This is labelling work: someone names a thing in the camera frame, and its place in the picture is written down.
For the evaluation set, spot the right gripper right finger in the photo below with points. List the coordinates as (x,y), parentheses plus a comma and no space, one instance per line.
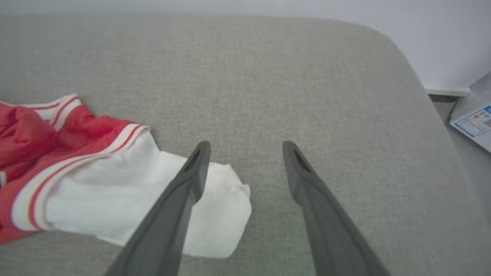
(330,230)

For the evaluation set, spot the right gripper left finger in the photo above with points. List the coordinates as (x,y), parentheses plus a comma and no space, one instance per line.
(165,222)

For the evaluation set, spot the red and white jersey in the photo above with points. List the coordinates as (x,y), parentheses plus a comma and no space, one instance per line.
(96,191)

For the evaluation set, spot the grey fabric sofa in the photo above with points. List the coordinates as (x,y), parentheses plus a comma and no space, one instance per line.
(249,96)

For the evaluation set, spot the white box with blue print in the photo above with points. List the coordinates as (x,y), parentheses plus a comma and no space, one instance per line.
(475,124)

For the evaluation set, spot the white skirting board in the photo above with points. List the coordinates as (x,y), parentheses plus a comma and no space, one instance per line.
(447,92)

